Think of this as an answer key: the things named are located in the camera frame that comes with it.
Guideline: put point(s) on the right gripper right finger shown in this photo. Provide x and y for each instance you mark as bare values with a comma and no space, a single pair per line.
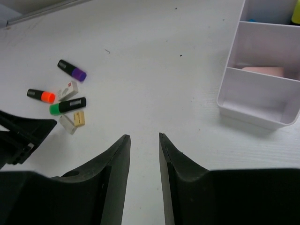
194,195

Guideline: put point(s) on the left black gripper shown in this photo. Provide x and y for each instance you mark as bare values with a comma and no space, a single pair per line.
21,137

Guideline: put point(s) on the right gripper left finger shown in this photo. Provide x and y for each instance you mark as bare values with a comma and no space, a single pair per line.
92,194

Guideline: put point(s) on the green cap highlighter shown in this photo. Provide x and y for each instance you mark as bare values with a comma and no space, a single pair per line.
67,106

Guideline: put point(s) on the white grey eraser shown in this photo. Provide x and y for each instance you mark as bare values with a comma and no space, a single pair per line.
68,124

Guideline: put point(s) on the yellow eraser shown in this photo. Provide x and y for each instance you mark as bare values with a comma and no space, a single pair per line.
79,119

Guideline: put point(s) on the white staples box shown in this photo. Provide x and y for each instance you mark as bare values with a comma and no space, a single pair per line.
68,91

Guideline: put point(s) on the purple cap highlighter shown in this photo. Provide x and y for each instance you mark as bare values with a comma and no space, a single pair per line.
72,70

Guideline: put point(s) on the pink white stapler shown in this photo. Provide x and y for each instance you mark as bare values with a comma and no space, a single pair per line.
274,71

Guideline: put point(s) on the yellow cap highlighter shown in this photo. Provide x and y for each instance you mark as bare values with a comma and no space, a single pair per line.
295,19

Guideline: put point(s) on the orange cap highlighter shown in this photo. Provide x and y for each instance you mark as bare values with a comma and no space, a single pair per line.
44,96

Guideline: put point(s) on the white divided container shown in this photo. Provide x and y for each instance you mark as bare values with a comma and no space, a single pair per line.
261,80

